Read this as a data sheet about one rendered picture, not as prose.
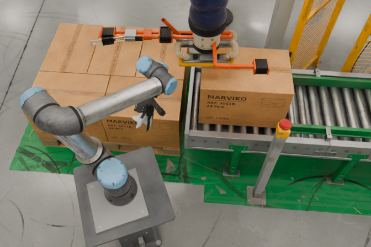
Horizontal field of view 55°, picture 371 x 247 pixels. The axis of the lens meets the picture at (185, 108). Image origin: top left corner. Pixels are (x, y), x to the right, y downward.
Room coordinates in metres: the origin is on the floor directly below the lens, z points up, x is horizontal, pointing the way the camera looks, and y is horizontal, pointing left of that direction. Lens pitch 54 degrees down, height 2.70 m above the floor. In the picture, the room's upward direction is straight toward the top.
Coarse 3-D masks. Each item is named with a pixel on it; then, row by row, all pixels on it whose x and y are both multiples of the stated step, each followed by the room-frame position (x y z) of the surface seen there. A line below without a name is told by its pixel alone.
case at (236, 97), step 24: (240, 48) 1.80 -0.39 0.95; (216, 72) 1.58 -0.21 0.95; (240, 72) 1.58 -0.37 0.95; (288, 72) 1.58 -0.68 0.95; (216, 96) 1.43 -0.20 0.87; (240, 96) 1.42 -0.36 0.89; (264, 96) 1.41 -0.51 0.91; (288, 96) 1.39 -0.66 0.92; (216, 120) 1.43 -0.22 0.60; (240, 120) 1.42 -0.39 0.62; (264, 120) 1.40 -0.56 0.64
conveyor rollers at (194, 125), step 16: (320, 96) 1.70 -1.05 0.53; (336, 96) 1.68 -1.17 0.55; (368, 96) 1.69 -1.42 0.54; (192, 112) 1.54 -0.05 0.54; (288, 112) 1.54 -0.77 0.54; (304, 112) 1.53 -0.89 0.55; (336, 112) 1.54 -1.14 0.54; (352, 112) 1.53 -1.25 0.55; (192, 128) 1.39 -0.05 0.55; (208, 128) 1.39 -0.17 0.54; (240, 128) 1.40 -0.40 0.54; (256, 128) 1.39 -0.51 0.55
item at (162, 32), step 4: (160, 28) 1.67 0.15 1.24; (164, 28) 1.68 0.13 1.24; (168, 28) 1.68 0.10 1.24; (160, 32) 1.64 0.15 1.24; (164, 32) 1.64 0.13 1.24; (168, 32) 1.64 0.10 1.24; (172, 32) 1.63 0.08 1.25; (160, 36) 1.59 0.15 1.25; (164, 36) 1.59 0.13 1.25; (168, 36) 1.59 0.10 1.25; (160, 40) 1.60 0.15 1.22; (164, 40) 1.60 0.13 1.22; (168, 40) 1.60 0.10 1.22; (172, 40) 1.60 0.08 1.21
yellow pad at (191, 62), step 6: (192, 54) 1.58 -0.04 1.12; (198, 54) 1.58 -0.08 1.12; (222, 54) 1.58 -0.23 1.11; (180, 60) 1.53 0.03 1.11; (186, 60) 1.52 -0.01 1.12; (192, 60) 1.52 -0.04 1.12; (198, 60) 1.52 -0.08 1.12; (204, 60) 1.52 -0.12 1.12; (222, 60) 1.52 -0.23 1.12; (228, 60) 1.52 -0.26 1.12; (180, 66) 1.49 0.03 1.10; (186, 66) 1.49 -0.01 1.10; (192, 66) 1.49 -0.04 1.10; (198, 66) 1.49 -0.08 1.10; (204, 66) 1.49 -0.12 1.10; (210, 66) 1.49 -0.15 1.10
